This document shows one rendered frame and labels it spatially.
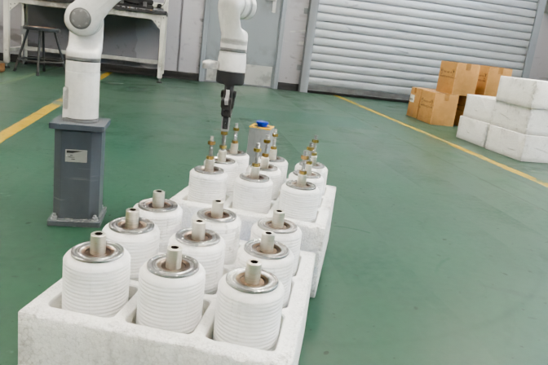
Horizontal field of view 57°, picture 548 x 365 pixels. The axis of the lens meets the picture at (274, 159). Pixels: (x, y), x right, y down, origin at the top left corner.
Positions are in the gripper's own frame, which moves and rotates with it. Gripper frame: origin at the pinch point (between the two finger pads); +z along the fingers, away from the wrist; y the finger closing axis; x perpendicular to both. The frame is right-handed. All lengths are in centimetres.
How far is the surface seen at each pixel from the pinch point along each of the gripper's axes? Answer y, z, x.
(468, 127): 259, 24, -175
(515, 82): 215, -16, -182
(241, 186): -17.8, 12.0, -6.6
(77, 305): -70, 17, 14
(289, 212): -20.3, 16.2, -18.6
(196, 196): -15.7, 16.4, 4.4
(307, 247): -24.6, 22.8, -23.5
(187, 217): -18.7, 21.1, 5.8
